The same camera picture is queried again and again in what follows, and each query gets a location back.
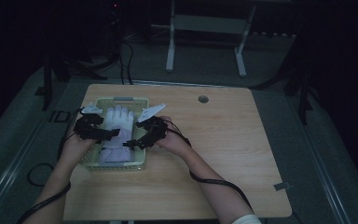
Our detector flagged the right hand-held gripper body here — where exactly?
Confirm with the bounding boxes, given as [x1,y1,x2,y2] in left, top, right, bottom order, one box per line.
[136,103,169,145]

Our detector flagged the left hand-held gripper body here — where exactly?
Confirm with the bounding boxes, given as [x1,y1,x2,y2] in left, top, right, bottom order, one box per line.
[73,103,107,141]

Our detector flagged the purple glove white back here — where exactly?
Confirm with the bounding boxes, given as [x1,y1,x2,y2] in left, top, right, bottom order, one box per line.
[99,105,135,163]

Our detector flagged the pale yellow plastic basket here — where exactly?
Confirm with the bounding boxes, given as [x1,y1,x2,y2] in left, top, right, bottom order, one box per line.
[79,96,150,172]

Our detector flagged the person's right hand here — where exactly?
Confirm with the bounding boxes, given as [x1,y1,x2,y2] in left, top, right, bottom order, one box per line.
[155,115,194,159]

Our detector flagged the person's left hand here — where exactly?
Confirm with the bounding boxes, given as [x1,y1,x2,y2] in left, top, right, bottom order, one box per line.
[57,133,96,170]

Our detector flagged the black tripod stand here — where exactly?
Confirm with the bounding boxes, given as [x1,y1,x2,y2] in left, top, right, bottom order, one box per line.
[251,46,315,126]
[34,3,121,112]

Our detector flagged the white metal stand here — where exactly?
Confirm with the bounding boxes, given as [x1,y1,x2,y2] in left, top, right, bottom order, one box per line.
[165,0,257,78]

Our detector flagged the white sleeve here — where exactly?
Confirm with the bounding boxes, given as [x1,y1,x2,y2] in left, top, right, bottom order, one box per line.
[232,214,263,224]

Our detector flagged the grey tape piece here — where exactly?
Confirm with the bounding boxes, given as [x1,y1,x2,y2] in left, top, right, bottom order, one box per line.
[273,181,292,191]

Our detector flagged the black hanging cables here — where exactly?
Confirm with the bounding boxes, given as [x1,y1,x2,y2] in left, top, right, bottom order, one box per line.
[117,39,135,86]

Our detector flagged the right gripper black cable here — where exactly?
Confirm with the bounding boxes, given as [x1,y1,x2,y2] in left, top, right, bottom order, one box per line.
[167,119,254,210]

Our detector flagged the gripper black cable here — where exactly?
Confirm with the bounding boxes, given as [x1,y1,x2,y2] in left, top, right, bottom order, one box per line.
[167,119,254,210]
[16,106,86,224]

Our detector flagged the black floor cable loop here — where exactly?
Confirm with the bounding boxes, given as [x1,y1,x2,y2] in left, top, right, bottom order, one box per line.
[26,162,56,189]

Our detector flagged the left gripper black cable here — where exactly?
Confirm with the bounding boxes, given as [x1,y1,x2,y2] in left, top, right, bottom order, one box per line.
[16,106,86,224]

